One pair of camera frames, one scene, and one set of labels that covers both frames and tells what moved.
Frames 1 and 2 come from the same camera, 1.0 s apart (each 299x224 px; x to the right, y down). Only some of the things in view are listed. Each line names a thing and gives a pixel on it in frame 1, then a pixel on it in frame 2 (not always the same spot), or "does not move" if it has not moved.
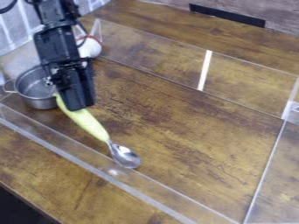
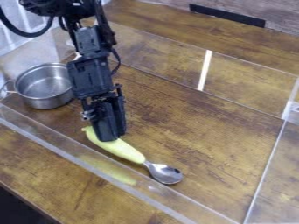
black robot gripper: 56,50 -> 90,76
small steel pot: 32,87 does not move
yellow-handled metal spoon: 124,157 -> 166,174
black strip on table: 228,15 does not move
